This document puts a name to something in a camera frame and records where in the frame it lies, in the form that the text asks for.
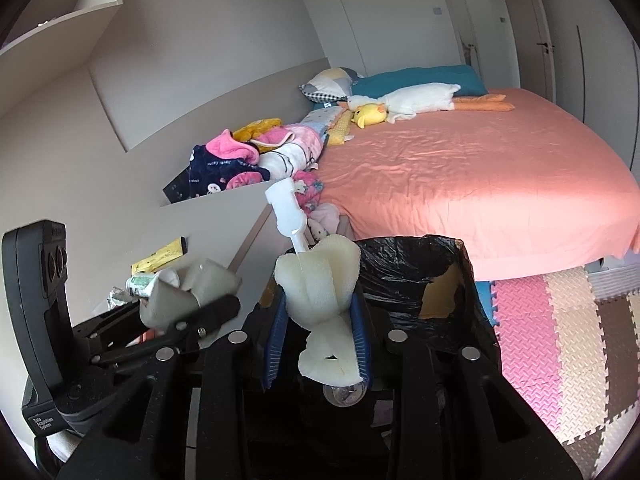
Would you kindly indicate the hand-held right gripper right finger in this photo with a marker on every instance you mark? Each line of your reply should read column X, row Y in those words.
column 361, row 340

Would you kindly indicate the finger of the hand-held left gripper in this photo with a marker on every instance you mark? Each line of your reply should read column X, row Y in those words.
column 107, row 317
column 210, row 312

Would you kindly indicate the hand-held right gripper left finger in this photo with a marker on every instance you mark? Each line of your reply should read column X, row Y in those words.
column 273, row 345

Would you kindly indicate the foil wrapper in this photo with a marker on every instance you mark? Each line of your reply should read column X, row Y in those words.
column 119, row 300

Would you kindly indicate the white foam container piece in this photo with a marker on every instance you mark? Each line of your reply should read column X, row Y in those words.
column 200, row 282

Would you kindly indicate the white bottle green label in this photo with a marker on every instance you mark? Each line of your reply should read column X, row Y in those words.
column 144, row 285

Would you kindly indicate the cardboard bin with black bag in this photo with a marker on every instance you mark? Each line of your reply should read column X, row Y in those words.
column 420, row 285

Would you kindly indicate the white plastic pump dispenser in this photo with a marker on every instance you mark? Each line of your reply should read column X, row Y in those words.
column 287, row 210

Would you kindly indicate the yellow packet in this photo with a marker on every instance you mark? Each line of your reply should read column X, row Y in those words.
column 160, row 255

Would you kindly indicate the white nightstand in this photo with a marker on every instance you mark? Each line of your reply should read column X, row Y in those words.
column 215, row 225

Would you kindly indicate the white pink plush toy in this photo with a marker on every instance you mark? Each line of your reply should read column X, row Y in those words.
column 322, row 222

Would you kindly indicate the navy and pink blanket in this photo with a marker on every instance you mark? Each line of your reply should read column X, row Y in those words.
column 220, row 165

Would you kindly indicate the pink floral cloth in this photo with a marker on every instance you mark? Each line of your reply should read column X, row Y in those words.
column 307, row 190

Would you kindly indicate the white and pink blanket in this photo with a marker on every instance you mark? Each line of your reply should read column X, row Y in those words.
column 292, row 152

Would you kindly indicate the yellow cloth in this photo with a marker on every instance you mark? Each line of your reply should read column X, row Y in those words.
column 255, row 129

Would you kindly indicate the colourful foam floor mat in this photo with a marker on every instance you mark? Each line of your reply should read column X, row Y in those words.
column 560, row 360

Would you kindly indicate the bed with pink sheet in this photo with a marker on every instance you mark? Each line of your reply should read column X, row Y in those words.
column 475, row 175

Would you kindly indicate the yellow dotted long pillow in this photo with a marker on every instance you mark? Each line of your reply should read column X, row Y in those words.
column 340, row 127

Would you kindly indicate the light blue patterned blanket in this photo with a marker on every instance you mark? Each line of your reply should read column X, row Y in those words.
column 317, row 117

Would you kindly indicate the yellow duck plush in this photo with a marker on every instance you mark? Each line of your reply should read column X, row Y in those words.
column 369, row 114

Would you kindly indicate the white goose plush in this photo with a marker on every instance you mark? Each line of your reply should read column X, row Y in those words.
column 425, row 97

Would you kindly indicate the patchwork checked pillow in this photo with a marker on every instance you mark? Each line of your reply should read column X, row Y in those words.
column 330, row 82

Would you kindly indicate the teal pillow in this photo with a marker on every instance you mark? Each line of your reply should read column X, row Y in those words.
column 425, row 77

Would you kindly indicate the white wardrobe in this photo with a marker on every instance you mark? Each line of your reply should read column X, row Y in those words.
column 585, row 35

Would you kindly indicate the black wall switch panel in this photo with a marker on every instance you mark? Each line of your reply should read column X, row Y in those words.
column 177, row 187

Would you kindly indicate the white wall shelf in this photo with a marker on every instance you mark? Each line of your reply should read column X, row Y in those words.
column 60, row 5

